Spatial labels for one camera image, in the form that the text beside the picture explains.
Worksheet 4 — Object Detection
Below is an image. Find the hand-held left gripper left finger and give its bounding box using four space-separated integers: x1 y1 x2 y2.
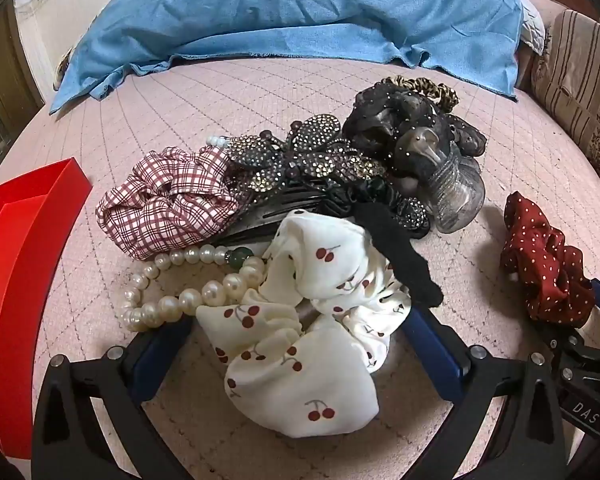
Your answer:
31 316 196 480

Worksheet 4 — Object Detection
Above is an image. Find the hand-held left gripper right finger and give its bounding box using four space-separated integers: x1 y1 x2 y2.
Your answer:
400 302 568 480

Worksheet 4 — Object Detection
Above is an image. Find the red polka dot scrunchie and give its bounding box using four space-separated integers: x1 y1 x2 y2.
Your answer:
500 191 595 328

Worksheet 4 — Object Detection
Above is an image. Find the white cherry print scrunchie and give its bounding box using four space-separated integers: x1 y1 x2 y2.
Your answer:
196 208 412 436

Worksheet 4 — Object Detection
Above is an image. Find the red plaid scrunchie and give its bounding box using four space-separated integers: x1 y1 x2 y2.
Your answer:
96 145 241 261

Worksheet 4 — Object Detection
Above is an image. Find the red tray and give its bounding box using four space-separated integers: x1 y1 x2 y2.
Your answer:
0 157 92 461

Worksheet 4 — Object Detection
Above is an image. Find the translucent grey claw clip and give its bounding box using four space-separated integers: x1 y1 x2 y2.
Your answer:
392 127 486 234

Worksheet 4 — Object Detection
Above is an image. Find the black sheer dotted scrunchie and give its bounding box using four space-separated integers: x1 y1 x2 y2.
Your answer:
342 82 487 181

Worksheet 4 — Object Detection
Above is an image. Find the leopard print scrunchie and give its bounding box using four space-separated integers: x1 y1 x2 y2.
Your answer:
380 75 457 111

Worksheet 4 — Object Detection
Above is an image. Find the black fabric hair band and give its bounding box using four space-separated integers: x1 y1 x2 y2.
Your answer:
352 201 445 308

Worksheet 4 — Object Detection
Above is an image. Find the black rhinestone hair clip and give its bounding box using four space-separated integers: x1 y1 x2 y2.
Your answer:
394 196 432 239

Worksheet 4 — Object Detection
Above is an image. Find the black satin scrunchie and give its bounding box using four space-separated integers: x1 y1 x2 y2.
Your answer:
320 177 396 217

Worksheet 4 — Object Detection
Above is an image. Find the striped sofa cushion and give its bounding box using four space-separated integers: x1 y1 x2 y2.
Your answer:
530 9 600 191

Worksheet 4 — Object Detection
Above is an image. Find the white quilted cloth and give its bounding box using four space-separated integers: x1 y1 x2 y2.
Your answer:
519 4 552 54

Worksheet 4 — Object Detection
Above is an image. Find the dark wooden glass door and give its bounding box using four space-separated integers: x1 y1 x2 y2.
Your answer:
0 0 46 171

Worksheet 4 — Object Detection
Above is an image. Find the blue cloth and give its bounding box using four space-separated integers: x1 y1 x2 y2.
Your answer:
49 0 525 115

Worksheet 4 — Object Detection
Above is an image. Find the large pearl necklace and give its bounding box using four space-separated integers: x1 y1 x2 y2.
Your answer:
120 244 268 333

